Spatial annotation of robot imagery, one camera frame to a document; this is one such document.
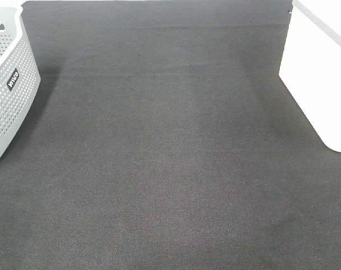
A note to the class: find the black table mat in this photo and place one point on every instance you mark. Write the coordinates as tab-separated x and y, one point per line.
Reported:
162	137

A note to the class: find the white storage box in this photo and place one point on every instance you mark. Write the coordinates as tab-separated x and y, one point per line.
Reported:
311	66

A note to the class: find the grey perforated laundry basket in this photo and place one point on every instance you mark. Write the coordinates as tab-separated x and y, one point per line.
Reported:
19	75

